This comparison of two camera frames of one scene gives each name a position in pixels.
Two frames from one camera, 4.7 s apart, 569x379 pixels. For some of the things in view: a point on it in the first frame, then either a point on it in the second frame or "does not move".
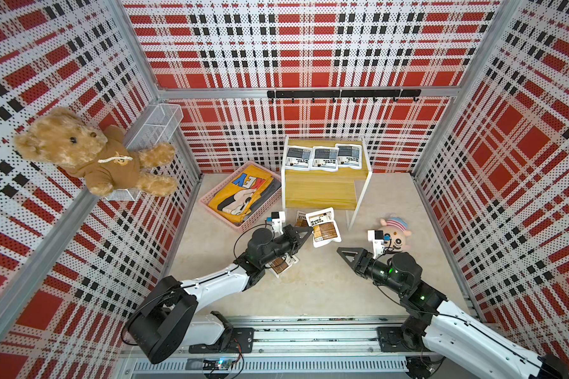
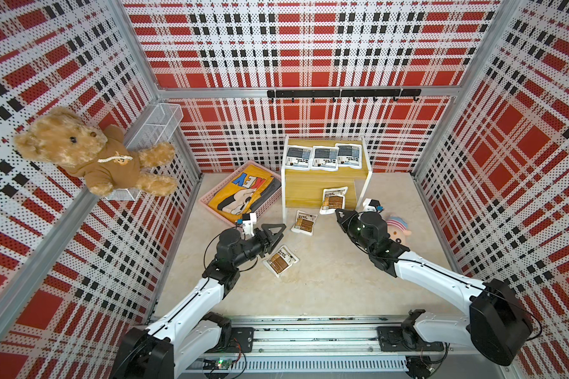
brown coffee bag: [280, 264] does not move
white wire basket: [160, 123] does not move
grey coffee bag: [325, 158] does not move
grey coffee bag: [349, 155] does not move
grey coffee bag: [299, 157] does not move
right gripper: [362, 261] → [347, 220]
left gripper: [294, 239] → [269, 242]
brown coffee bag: [325, 230] → [333, 199]
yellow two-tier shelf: [341, 189] does not move
